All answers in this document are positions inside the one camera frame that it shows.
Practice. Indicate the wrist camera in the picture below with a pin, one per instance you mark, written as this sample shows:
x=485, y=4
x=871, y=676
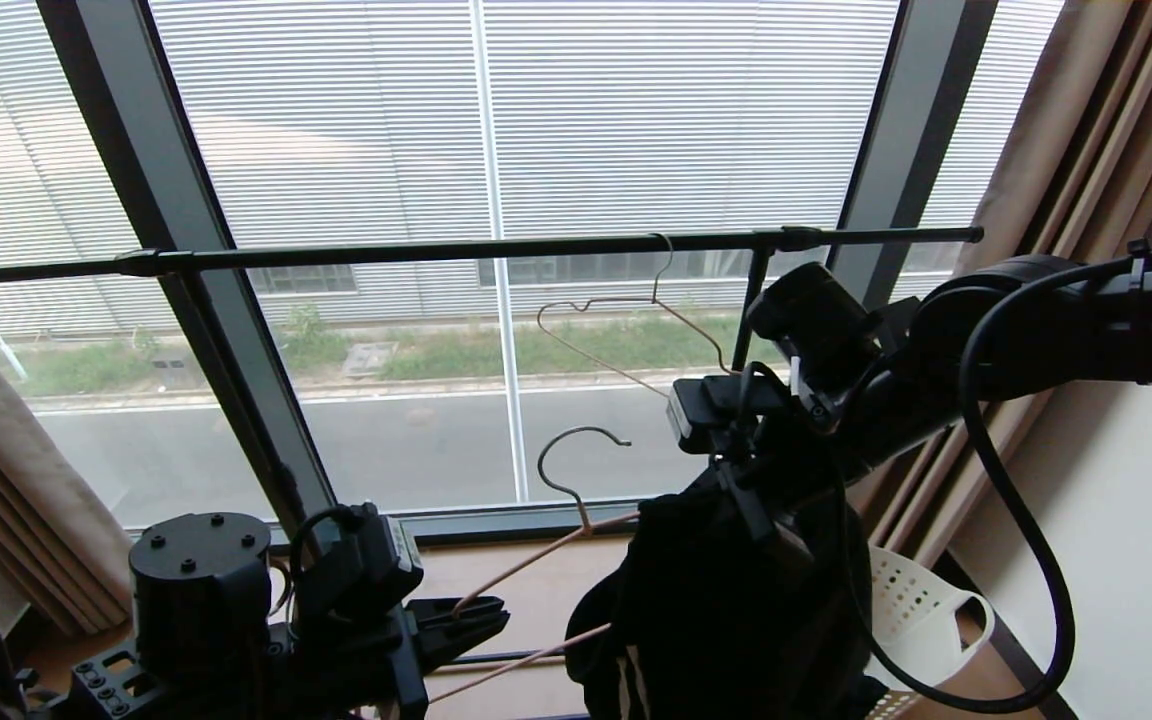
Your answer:
x=356, y=570
x=816, y=320

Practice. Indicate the black clothes rack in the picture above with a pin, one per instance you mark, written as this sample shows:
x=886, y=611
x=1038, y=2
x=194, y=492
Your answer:
x=336, y=252

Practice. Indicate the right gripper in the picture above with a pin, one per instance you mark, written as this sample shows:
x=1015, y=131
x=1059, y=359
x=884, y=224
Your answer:
x=726, y=415

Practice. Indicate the white laundry basket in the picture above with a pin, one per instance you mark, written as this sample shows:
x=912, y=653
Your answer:
x=926, y=610

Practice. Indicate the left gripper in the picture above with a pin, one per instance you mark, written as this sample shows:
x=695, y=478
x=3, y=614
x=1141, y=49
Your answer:
x=346, y=670

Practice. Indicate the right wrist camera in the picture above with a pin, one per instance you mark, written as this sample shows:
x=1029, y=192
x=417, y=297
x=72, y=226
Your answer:
x=816, y=320

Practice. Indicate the window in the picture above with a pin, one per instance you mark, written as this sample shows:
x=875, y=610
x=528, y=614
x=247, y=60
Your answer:
x=336, y=120

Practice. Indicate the black shorts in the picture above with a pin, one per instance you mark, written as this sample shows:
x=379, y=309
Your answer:
x=716, y=600

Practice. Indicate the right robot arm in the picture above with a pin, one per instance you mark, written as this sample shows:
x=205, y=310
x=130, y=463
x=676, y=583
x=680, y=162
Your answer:
x=1036, y=330

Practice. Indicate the pink clothes hanger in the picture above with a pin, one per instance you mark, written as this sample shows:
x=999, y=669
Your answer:
x=526, y=565
x=596, y=360

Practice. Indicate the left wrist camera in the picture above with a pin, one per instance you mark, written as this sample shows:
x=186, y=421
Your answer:
x=356, y=570

